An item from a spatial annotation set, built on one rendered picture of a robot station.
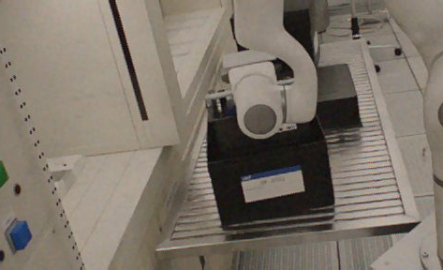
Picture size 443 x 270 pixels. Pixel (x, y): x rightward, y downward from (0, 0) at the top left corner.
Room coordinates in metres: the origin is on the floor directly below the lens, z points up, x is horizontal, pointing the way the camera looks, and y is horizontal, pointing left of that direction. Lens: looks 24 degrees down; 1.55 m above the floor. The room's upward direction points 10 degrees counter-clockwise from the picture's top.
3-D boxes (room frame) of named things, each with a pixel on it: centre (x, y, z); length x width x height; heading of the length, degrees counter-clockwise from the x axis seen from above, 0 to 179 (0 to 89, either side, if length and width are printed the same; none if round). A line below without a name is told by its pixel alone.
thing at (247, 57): (1.32, 0.06, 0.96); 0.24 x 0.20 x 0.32; 92
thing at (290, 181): (1.32, 0.06, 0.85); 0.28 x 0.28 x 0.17; 2
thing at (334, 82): (1.72, -0.09, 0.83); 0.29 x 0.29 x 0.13; 86
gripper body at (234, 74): (1.21, 0.05, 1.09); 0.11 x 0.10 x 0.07; 2
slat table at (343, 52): (1.75, -0.02, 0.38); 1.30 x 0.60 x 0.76; 174
